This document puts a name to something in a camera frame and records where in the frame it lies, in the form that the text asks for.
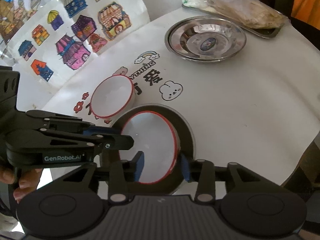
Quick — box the steel tray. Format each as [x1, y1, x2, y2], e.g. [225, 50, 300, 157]
[182, 2, 281, 39]

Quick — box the white ceramic bowl red rim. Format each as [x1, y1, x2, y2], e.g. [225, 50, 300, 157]
[89, 75, 136, 120]
[119, 111, 179, 185]

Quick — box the person's left hand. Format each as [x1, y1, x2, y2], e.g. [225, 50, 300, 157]
[0, 166, 43, 203]

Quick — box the plastic bag of flatbread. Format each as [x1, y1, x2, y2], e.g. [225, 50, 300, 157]
[212, 0, 288, 29]

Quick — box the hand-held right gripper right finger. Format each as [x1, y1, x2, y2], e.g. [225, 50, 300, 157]
[180, 153, 265, 202]

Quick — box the colourful houses drawing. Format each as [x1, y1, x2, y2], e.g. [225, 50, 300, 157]
[11, 0, 150, 80]

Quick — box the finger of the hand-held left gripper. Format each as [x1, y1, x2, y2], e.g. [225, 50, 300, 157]
[35, 128, 135, 152]
[26, 109, 121, 137]

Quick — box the large steel bowl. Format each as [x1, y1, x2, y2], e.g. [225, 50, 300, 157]
[99, 104, 194, 196]

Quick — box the seated child drawing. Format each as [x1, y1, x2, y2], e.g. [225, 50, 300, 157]
[0, 0, 58, 45]

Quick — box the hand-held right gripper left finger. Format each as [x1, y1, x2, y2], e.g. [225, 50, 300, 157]
[59, 151, 146, 203]

